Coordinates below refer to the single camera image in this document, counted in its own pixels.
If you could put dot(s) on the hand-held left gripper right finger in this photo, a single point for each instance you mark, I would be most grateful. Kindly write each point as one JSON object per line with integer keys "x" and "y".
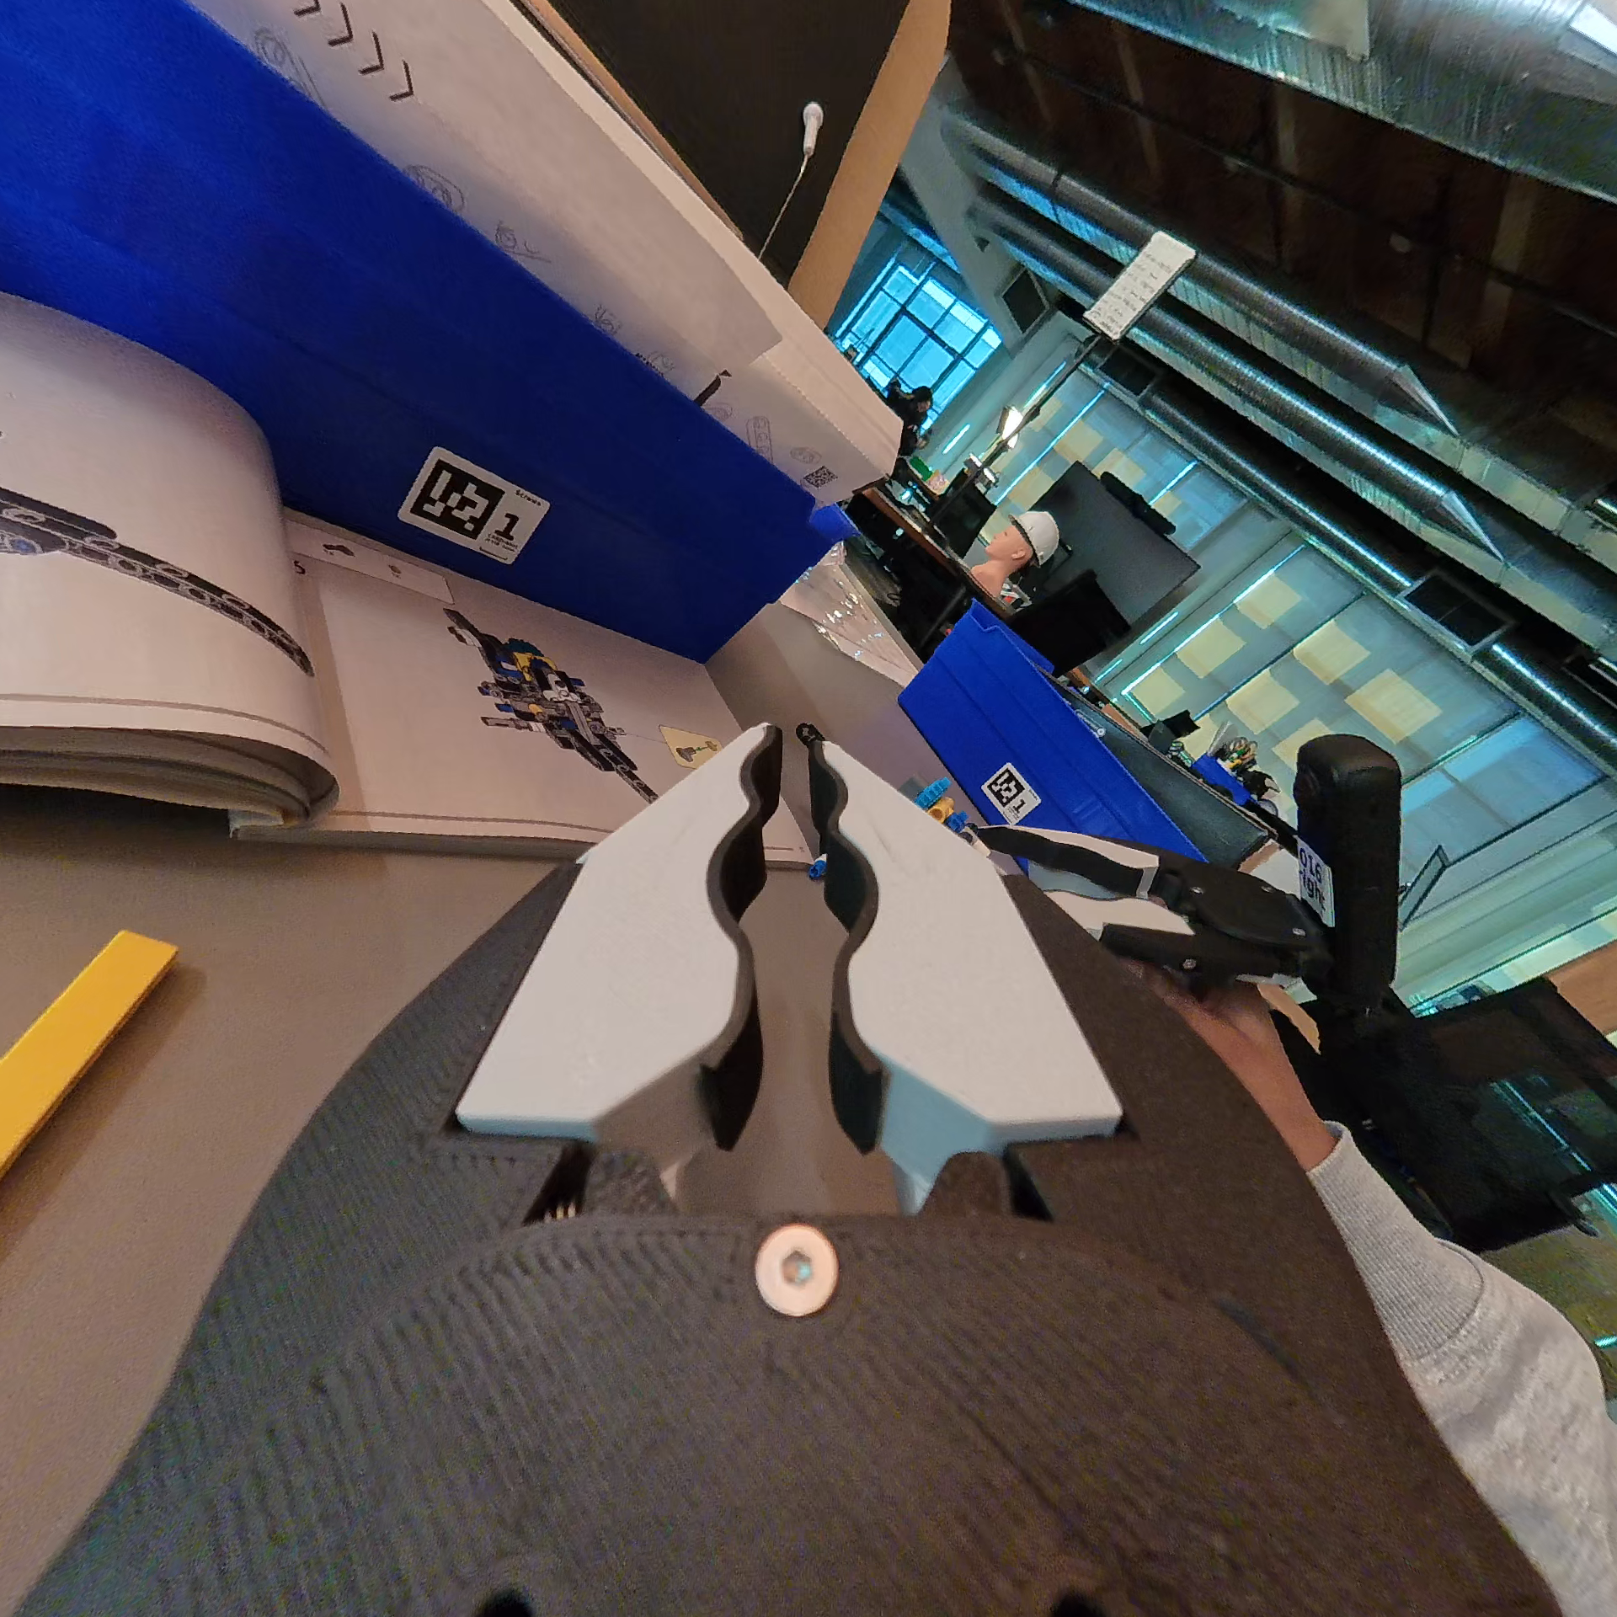
{"x": 961, "y": 997}

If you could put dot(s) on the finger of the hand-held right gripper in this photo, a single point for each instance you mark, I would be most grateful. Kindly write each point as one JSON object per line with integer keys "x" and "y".
{"x": 1119, "y": 911}
{"x": 1069, "y": 844}

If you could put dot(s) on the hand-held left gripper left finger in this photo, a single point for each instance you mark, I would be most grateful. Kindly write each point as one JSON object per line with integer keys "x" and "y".
{"x": 607, "y": 985}

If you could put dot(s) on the person's right forearm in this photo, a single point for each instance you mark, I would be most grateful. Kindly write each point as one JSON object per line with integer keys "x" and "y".
{"x": 1492, "y": 1364}

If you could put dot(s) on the yellow blue lego assembly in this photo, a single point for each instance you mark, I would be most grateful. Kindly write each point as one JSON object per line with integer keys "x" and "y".
{"x": 938, "y": 798}

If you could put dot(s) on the yellow flat lego beam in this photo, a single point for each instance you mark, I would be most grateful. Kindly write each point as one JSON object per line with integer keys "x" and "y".
{"x": 77, "y": 1048}

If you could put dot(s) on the open lego instruction booklet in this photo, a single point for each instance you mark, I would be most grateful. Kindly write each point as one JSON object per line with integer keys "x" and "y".
{"x": 139, "y": 505}

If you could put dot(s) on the white cardboard lego box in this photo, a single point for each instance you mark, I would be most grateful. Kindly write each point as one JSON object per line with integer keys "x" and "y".
{"x": 569, "y": 163}

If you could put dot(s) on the person's right hand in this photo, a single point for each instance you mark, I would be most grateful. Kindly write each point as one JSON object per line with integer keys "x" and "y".
{"x": 1264, "y": 1068}

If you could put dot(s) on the small blue storage bin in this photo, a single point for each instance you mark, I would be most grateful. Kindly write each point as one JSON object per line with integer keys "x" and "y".
{"x": 1005, "y": 707}

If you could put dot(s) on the blue pen holder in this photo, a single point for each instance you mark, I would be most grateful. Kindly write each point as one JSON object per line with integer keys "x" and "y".
{"x": 1229, "y": 765}

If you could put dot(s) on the mannequin head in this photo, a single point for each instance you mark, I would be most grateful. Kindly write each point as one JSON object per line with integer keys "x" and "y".
{"x": 1005, "y": 556}

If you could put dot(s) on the black monitor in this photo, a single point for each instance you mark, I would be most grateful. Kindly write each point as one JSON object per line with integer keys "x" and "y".
{"x": 1125, "y": 542}

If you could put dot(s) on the white hard hat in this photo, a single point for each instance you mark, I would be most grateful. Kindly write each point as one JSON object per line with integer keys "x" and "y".
{"x": 1040, "y": 531}

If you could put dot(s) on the clear plastic bag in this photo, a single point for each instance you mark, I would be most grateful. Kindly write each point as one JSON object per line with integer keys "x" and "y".
{"x": 853, "y": 608}

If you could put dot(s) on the white hanging sign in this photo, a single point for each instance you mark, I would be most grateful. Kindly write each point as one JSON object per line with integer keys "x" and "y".
{"x": 1140, "y": 285}

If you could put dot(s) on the white hanging microphone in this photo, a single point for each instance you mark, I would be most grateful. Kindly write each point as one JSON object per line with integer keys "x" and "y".
{"x": 811, "y": 120}

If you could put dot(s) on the large blue storage bin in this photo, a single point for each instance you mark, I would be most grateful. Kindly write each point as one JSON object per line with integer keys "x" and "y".
{"x": 254, "y": 253}

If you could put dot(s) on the silver ventilation duct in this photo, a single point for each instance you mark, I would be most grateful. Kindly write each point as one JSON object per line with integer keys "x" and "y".
{"x": 1264, "y": 315}
{"x": 1391, "y": 76}

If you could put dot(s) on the black wall panel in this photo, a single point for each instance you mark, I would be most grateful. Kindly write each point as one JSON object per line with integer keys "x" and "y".
{"x": 734, "y": 101}

